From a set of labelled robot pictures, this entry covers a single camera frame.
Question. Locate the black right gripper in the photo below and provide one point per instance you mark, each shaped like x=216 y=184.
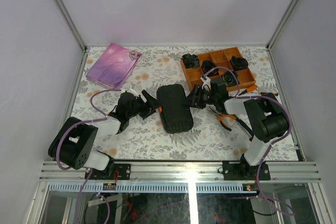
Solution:
x=190 y=102

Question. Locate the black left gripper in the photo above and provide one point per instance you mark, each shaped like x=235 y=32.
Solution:
x=150 y=100

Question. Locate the black plastic tool case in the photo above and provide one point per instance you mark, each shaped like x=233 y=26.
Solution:
x=175 y=115

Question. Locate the orange black long-nose pliers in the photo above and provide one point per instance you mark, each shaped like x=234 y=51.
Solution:
x=221 y=118

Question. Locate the black orange handled screwdriver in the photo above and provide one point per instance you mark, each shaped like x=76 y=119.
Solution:
x=246 y=128

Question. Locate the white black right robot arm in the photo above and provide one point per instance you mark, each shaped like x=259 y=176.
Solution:
x=262 y=117

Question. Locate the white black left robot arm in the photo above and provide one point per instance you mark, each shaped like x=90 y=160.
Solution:
x=73 y=145

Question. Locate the black rolled tape centre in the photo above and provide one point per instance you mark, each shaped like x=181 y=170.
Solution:
x=206 y=66

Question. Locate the black rolled tape far left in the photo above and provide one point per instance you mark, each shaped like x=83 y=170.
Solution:
x=190 y=61

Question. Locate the black green rolled tape front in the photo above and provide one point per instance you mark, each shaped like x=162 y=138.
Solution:
x=230 y=78

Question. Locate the orange compartment tray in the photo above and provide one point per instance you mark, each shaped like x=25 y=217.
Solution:
x=221 y=59

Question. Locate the purple folded cloth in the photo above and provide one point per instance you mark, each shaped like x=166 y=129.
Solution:
x=114 y=66

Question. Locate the black rolled tape far right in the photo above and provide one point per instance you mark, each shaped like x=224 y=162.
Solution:
x=238 y=63

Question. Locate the small black orange screwdriver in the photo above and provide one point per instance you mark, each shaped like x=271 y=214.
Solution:
x=273 y=94

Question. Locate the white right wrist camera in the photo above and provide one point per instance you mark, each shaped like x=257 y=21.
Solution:
x=206 y=83

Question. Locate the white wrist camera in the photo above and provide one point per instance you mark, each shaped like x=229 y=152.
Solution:
x=206 y=83
x=136 y=91

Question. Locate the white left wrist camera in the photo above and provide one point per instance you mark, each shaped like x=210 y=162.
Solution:
x=136 y=91

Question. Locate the aluminium front rail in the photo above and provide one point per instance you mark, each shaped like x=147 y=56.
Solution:
x=277 y=172

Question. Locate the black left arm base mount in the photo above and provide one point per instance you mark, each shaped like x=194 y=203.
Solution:
x=121 y=171

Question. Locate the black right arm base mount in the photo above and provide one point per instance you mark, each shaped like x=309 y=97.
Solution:
x=241 y=171

